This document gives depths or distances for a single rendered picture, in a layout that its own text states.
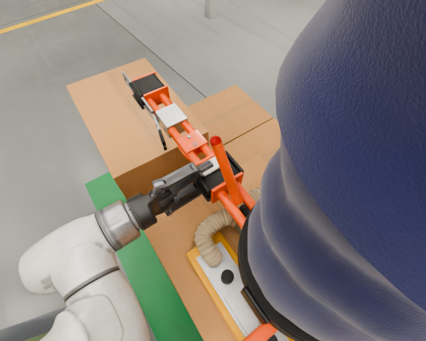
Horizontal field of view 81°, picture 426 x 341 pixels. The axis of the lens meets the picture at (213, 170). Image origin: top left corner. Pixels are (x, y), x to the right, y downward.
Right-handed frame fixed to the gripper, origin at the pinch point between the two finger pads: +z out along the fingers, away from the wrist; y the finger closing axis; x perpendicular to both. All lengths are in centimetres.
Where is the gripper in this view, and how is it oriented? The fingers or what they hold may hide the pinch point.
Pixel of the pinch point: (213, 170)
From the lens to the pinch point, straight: 58.7
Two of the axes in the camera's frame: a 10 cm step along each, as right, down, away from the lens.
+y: 0.0, 5.4, 8.4
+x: 5.6, 6.9, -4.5
